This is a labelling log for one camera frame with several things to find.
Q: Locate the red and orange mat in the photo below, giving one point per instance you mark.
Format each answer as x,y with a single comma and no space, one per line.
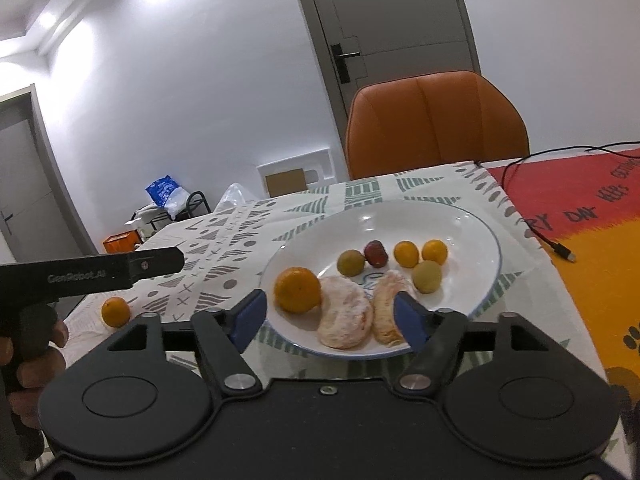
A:
600,260

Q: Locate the grey door with lock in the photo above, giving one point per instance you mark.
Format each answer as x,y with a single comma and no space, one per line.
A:
390,10

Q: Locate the kumquat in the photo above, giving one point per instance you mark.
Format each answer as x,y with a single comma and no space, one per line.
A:
434,251
406,253

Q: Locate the white foam frame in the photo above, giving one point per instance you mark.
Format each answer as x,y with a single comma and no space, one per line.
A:
295,160

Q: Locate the orange paper bag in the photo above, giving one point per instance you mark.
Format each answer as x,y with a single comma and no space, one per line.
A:
120,242

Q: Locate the orange leather chair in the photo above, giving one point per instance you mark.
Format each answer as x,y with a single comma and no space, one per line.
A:
435,125

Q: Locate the white plate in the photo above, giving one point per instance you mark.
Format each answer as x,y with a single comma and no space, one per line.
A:
440,230

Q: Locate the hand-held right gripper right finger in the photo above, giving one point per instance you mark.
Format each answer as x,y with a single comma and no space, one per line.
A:
412,320

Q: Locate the dark red jujube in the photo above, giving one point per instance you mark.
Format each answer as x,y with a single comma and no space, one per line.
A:
375,253

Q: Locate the person's left hand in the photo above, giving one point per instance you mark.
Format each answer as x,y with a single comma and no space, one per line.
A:
40,367

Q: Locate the orange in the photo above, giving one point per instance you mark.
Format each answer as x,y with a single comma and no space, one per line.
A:
116,311
297,290

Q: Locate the blue plastic bag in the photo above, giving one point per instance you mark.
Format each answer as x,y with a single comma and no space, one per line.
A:
162,190

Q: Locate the peeled pomelo piece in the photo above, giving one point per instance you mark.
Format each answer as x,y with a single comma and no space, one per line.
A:
345,317
386,305

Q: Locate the white plastic bag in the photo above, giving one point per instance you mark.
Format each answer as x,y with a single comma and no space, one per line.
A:
232,195

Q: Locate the black metal rack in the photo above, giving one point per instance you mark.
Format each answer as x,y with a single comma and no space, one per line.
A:
200,200

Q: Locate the brown cardboard sheet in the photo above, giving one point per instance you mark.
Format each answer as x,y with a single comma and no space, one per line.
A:
285,182

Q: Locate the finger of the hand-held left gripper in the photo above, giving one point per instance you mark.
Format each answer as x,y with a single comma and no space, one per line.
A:
160,262

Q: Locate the patterned tablecloth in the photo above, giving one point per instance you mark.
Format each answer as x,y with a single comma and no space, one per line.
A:
225,240

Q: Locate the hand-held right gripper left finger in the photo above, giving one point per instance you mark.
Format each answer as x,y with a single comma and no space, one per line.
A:
247,317

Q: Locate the small yellow-green fruit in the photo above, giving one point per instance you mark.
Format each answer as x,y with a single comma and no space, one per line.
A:
426,276
350,262

